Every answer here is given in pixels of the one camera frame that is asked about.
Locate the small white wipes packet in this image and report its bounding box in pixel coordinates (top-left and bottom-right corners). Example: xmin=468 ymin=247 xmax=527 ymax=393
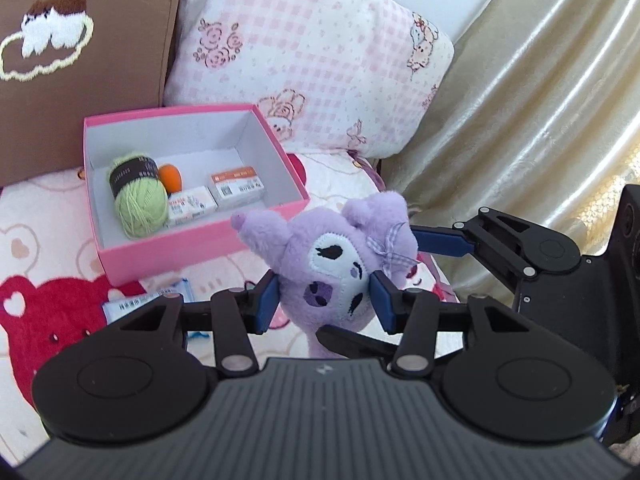
xmin=166 ymin=186 xmax=219 ymax=227

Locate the beige shiny cloth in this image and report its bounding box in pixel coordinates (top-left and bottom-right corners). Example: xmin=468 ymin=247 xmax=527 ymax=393
xmin=380 ymin=0 xmax=640 ymax=306

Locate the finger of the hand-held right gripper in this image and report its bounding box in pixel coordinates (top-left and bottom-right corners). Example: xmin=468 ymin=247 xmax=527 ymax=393
xmin=316 ymin=324 xmax=406 ymax=361
xmin=410 ymin=206 xmax=541 ymax=281

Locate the green yarn ball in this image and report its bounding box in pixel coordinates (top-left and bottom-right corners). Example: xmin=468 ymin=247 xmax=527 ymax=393
xmin=106 ymin=152 xmax=170 ymax=240

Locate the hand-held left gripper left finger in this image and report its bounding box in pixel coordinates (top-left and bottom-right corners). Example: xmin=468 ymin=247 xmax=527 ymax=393
xmin=117 ymin=269 xmax=280 ymax=377

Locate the pink checked pillow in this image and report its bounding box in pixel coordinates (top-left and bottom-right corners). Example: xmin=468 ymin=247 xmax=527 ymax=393
xmin=164 ymin=0 xmax=455 ymax=161

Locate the pink cardboard box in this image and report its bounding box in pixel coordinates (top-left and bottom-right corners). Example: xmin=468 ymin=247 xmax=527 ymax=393
xmin=82 ymin=104 xmax=312 ymax=287

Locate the clear box with orange label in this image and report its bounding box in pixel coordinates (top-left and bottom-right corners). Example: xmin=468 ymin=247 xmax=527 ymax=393
xmin=209 ymin=167 xmax=266 ymax=207

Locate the orange makeup sponge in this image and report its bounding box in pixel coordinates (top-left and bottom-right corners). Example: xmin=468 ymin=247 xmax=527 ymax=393
xmin=158 ymin=164 xmax=183 ymax=195

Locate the blue wet wipes packet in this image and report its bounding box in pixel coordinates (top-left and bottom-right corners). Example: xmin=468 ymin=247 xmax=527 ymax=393
xmin=102 ymin=279 xmax=193 ymax=331

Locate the brown cushion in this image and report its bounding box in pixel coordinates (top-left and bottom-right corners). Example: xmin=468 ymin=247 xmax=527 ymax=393
xmin=0 ymin=0 xmax=188 ymax=188

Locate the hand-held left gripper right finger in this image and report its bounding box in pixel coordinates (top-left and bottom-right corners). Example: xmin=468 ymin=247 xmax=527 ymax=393
xmin=369 ymin=270 xmax=528 ymax=380

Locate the purple plush toy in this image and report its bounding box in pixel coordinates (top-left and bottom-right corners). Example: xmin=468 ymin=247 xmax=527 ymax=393
xmin=231 ymin=191 xmax=420 ymax=358

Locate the red bear printed blanket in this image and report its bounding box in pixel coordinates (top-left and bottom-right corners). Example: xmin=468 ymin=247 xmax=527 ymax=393
xmin=0 ymin=152 xmax=461 ymax=461

